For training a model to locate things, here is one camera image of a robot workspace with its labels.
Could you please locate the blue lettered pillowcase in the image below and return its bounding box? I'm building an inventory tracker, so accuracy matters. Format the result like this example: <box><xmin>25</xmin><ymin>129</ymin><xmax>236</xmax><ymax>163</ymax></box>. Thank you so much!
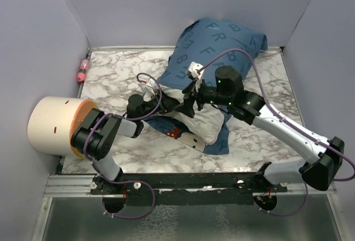
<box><xmin>145</xmin><ymin>18</ymin><xmax>268</xmax><ymax>155</ymax></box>

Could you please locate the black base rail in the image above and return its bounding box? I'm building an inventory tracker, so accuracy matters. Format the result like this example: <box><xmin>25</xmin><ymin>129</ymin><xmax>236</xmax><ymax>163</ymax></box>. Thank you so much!
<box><xmin>90</xmin><ymin>172</ymin><xmax>287</xmax><ymax>206</ymax></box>

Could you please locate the cream cylinder with orange lid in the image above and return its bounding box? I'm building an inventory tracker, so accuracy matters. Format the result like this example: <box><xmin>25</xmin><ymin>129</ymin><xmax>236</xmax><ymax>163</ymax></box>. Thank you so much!
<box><xmin>27</xmin><ymin>96</ymin><xmax>98</xmax><ymax>158</ymax></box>

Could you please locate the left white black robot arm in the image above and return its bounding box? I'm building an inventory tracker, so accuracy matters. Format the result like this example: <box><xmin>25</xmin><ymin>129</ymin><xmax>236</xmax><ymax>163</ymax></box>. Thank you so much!
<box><xmin>70</xmin><ymin>93</ymin><xmax>180</xmax><ymax>194</ymax></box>

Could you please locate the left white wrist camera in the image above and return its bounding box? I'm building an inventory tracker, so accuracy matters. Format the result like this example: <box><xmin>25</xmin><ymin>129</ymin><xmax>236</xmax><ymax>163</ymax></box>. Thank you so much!
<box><xmin>144</xmin><ymin>79</ymin><xmax>160</xmax><ymax>97</ymax></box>

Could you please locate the pink small bottle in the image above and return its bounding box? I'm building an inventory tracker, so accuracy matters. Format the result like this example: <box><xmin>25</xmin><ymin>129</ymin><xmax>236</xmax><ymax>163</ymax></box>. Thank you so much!
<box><xmin>76</xmin><ymin>58</ymin><xmax>90</xmax><ymax>83</ymax></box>

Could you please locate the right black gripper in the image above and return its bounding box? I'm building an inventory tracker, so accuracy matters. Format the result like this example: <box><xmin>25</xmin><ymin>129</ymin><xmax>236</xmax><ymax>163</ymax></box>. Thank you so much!
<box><xmin>174</xmin><ymin>76</ymin><xmax>232</xmax><ymax>117</ymax></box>

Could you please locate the aluminium frame rail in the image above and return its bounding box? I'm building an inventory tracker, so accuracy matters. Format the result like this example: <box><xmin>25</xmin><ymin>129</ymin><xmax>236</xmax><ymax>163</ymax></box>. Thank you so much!
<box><xmin>44</xmin><ymin>173</ymin><xmax>100</xmax><ymax>198</ymax></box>

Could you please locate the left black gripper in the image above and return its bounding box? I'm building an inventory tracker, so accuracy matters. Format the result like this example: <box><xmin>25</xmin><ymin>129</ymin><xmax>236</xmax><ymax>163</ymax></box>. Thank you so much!
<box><xmin>139</xmin><ymin>89</ymin><xmax>182</xmax><ymax>120</ymax></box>

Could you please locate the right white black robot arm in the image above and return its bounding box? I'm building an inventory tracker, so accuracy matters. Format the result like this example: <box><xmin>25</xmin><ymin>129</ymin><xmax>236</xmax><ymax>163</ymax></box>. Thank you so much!
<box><xmin>183</xmin><ymin>62</ymin><xmax>344</xmax><ymax>192</ymax></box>

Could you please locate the white pillow with red logo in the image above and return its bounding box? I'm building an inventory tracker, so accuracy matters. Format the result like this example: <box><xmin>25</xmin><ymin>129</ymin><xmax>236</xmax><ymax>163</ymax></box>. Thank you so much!
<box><xmin>165</xmin><ymin>103</ymin><xmax>224</xmax><ymax>145</ymax></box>

